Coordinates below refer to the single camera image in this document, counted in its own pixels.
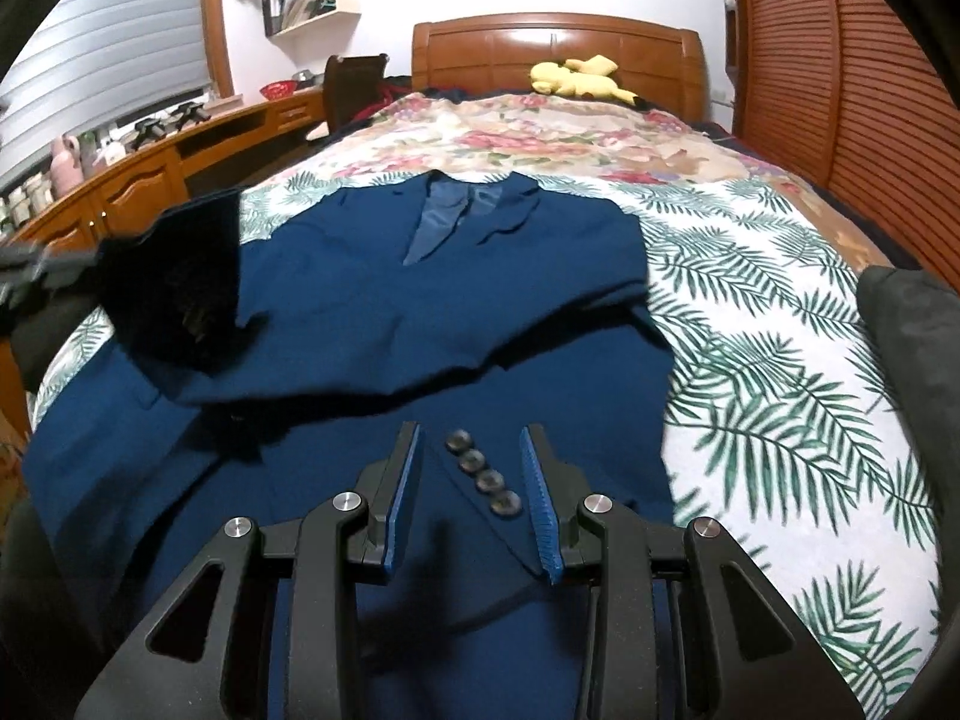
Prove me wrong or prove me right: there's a dark grey pillow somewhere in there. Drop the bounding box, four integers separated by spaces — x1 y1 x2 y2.
855 264 960 691

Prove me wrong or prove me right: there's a navy blue suit jacket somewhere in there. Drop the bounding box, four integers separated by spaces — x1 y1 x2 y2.
21 171 680 720

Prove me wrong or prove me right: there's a wooden louvred wardrobe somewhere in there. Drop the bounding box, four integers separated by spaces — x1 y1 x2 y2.
716 0 960 278

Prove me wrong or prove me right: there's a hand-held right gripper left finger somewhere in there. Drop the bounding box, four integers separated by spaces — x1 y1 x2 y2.
75 420 425 720

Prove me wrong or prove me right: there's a black cloth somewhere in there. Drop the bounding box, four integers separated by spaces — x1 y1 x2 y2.
0 292 113 391

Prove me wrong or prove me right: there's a grey window blind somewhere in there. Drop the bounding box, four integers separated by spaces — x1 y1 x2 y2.
0 0 233 196

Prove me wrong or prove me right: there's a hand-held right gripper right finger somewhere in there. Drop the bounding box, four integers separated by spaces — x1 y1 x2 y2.
517 424 867 720

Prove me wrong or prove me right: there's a wooden desk cabinet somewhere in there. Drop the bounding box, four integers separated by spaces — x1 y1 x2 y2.
0 86 331 436

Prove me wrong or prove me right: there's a wooden bed headboard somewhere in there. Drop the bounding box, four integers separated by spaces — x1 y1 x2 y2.
411 13 710 125

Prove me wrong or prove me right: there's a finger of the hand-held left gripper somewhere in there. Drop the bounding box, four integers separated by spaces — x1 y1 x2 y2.
0 241 104 314

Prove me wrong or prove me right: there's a floral blanket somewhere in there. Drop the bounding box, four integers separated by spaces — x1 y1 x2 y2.
300 90 893 271

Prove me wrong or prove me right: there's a dark wooden chair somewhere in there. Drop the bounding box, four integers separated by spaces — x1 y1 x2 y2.
307 52 391 140

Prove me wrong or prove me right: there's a pink bottle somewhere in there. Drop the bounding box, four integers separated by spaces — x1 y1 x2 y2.
51 133 82 191

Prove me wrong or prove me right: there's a yellow plush toy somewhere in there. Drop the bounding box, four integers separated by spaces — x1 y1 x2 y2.
529 56 638 107

